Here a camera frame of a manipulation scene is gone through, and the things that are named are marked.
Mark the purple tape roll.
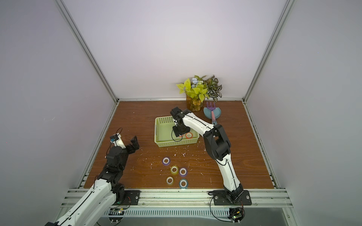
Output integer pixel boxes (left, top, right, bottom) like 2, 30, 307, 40
179, 167, 188, 177
162, 157, 170, 166

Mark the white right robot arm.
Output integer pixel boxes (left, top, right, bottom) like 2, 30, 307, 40
170, 107, 244, 203

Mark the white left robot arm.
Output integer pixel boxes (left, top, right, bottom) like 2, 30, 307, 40
46, 133, 140, 226

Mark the green perforated storage basket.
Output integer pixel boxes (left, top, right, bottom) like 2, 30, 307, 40
154, 116, 199, 147

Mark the yellow tape roll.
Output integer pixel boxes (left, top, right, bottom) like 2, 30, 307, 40
170, 165, 179, 175

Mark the clear tape roll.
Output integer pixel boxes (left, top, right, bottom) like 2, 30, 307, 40
166, 177, 174, 185

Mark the blue tape roll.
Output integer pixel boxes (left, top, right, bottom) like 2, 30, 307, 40
179, 179, 189, 189

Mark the amber vase with flowers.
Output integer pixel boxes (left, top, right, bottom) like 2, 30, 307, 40
176, 75, 222, 112

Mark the purple pink toy rake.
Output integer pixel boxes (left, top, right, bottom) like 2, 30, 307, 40
206, 101, 217, 125

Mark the left controller board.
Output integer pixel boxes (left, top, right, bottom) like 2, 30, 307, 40
108, 209, 125, 225

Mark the controller board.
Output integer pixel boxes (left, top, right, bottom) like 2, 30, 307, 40
108, 209, 125, 225
228, 207, 245, 223

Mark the right controller board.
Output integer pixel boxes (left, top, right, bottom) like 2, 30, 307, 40
228, 207, 245, 223

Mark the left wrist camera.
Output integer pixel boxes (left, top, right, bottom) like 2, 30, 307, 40
110, 133, 119, 143

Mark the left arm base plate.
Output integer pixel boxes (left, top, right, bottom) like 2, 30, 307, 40
115, 190, 141, 206

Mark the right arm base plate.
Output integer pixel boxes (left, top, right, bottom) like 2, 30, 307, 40
209, 190, 252, 206

